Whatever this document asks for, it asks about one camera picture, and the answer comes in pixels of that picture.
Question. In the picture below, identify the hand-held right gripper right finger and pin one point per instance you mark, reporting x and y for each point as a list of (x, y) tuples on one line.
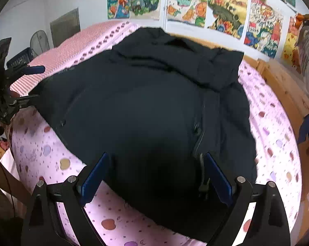
[(218, 179)]

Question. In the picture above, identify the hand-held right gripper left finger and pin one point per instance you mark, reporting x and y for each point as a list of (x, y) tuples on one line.
[(94, 179)]

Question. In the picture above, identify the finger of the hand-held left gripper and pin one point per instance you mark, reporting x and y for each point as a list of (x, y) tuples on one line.
[(23, 101), (34, 69)]

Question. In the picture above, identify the black padded jacket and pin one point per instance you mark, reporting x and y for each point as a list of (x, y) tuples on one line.
[(144, 107)]

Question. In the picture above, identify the black plastic crate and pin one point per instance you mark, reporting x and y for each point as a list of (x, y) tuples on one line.
[(20, 59)]

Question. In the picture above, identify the standing fan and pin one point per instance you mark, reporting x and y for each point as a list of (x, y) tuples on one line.
[(39, 42)]

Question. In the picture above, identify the pink checkered pillow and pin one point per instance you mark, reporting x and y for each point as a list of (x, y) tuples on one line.
[(75, 51)]

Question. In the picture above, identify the pink apple print bedsheet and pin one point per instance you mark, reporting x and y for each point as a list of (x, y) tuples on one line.
[(272, 133)]

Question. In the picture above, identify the dark blue cloth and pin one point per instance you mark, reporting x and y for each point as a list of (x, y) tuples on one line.
[(308, 126)]

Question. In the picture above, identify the yellow cartoon drawing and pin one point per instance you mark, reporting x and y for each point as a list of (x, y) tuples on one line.
[(291, 43)]

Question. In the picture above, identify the city tower drawing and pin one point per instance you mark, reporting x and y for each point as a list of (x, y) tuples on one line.
[(263, 28)]

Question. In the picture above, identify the drink cup turtle drawing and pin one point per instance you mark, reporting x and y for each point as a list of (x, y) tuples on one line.
[(186, 5)]

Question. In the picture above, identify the landscape bridge drawing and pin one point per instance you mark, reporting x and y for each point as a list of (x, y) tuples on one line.
[(227, 11)]

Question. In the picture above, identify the orange cloth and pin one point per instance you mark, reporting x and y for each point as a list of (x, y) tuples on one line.
[(304, 20)]

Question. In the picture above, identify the wooden wall panel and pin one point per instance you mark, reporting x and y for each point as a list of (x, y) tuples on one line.
[(64, 27)]

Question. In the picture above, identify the wooden bed frame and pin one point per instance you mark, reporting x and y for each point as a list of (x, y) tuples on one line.
[(277, 78)]

